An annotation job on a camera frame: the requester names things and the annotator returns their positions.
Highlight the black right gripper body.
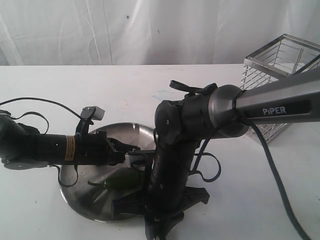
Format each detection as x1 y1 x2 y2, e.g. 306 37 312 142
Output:
112 186 210 237

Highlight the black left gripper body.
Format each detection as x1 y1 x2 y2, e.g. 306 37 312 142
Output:
73 130 115 166

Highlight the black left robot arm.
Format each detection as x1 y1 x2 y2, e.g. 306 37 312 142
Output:
0 110 139 170

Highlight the chrome wire utensil basket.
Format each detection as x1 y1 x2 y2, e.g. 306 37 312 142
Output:
235 34 320 143

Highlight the white backdrop curtain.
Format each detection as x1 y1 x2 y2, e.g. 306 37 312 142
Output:
0 0 320 66

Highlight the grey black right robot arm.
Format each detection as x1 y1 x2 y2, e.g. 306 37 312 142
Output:
112 68 320 240

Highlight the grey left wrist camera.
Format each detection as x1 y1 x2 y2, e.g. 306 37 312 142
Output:
80 106 105 121

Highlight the green chili pepper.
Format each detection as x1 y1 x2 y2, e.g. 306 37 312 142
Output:
87 173 142 191

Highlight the round steel plate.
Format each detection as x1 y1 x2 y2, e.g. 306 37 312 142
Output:
60 122 156 223

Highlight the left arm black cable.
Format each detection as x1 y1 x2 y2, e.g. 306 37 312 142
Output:
0 98 83 188

